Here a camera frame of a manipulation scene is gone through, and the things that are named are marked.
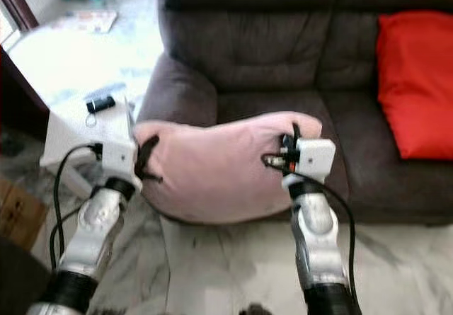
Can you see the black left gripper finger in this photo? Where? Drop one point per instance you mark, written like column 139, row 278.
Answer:
column 152, row 178
column 148, row 152

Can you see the window with dark frame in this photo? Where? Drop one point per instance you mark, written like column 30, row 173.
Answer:
column 15, row 0

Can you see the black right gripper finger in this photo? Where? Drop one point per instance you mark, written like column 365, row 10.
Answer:
column 296, row 132

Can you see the pink pillow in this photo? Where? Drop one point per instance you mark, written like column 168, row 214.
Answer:
column 219, row 166

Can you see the brown cardboard box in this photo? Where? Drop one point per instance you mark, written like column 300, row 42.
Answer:
column 21, row 216

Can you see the small black device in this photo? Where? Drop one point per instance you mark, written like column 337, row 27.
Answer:
column 100, row 104

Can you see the dark grey fabric sofa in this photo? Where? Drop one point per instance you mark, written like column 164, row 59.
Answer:
column 262, row 60

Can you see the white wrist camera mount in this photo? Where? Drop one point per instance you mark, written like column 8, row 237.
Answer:
column 317, row 159
column 119, row 158

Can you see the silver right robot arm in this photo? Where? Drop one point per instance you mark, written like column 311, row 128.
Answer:
column 318, row 244

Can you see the printed paper sheet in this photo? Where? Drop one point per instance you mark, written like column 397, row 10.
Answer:
column 86, row 21

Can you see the red pillow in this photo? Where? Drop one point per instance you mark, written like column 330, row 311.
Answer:
column 417, row 81

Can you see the dark upholstered seat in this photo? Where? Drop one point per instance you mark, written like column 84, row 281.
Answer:
column 20, row 283

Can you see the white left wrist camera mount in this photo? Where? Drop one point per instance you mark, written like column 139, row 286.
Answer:
column 119, row 158

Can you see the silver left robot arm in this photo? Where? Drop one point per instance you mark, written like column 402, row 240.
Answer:
column 92, row 230

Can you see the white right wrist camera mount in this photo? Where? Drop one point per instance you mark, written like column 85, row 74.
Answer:
column 317, row 159

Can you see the dark brown cabinet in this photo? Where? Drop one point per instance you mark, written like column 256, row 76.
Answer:
column 18, row 99

